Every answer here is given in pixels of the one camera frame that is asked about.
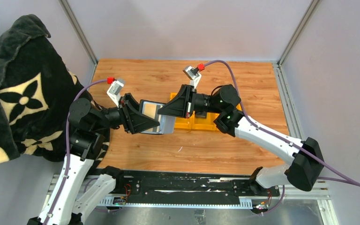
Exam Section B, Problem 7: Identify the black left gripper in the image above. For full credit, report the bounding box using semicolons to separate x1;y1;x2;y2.
91;93;160;134

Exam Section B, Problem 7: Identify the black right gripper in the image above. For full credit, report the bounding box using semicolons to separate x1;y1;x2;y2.
158;84;224;119

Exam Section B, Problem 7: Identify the black leather card holder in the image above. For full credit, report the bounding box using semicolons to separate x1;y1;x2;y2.
140;99;176;135

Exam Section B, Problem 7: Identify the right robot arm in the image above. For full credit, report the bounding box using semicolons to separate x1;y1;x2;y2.
158;84;323;196

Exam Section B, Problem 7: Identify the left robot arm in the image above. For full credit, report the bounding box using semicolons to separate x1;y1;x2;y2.
28;93;160;225

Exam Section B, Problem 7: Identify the black VIP card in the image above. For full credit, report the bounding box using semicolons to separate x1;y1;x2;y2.
195;112;207;119

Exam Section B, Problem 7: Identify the yellow bin left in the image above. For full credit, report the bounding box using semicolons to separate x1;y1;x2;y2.
167;92;195;130

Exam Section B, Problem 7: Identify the yellow bin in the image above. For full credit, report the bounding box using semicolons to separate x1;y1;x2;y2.
215;104;243;133
167;92;195;130
191;112;218;131

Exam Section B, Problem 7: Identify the yellow bin middle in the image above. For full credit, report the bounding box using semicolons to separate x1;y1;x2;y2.
191;112;218;131

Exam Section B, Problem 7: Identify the yellow bin right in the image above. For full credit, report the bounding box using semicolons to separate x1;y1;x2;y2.
215;104;243;133

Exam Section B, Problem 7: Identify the black floral blanket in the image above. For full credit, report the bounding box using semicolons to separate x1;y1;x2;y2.
0;14;103;164

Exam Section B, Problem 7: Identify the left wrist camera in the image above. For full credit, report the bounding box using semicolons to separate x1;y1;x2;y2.
106;77;125;106

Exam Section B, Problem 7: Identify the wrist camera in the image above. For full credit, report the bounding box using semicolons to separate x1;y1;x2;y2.
106;77;125;106
183;66;202;89

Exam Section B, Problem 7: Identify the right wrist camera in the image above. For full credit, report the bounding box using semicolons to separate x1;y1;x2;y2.
183;66;202;89

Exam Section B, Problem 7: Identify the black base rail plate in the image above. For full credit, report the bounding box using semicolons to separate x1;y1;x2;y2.
112;170;279;206

